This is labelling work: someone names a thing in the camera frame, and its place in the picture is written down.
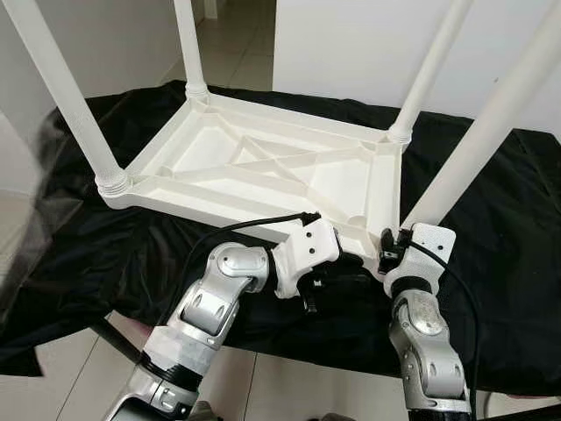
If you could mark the grey robot right leg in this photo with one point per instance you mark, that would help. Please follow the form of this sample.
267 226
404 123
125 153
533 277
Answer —
333 417

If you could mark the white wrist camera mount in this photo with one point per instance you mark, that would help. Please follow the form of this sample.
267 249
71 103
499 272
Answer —
316 246
434 241

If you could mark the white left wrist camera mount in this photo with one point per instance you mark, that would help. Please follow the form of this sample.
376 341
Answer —
316 246

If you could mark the grey robot left leg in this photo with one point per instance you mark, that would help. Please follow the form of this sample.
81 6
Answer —
203 413

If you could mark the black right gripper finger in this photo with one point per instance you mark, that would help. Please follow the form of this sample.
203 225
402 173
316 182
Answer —
387 240

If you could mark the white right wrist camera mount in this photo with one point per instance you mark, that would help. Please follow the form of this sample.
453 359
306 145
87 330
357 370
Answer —
434 241

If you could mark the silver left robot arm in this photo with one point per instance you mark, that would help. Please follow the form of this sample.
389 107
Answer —
210 307

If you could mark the black cloth table cover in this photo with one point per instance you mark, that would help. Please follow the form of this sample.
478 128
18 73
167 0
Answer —
508 289

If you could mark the white plastic table top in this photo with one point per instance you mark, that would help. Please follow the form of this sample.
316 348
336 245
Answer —
351 184

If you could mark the grey robot leg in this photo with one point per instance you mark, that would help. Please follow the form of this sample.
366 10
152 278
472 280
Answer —
203 413
333 417

